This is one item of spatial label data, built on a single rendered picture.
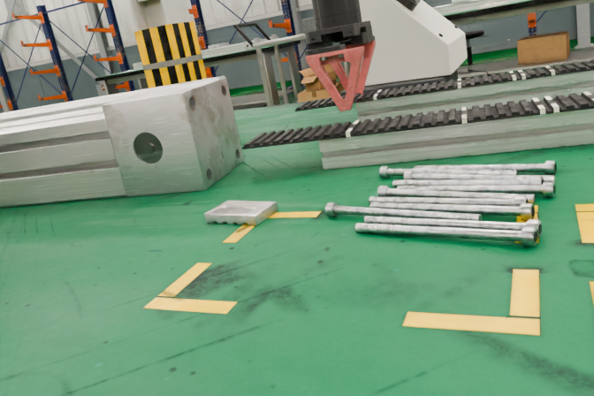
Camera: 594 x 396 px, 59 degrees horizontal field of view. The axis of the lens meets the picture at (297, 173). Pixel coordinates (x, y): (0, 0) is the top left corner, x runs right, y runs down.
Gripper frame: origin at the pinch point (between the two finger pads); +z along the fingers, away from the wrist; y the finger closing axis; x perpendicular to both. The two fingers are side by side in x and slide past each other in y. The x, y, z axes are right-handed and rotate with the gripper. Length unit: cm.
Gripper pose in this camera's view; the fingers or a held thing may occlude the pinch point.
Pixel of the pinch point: (350, 98)
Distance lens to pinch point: 69.1
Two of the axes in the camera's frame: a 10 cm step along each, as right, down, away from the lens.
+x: 9.5, -0.9, -3.1
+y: -2.7, 3.0, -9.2
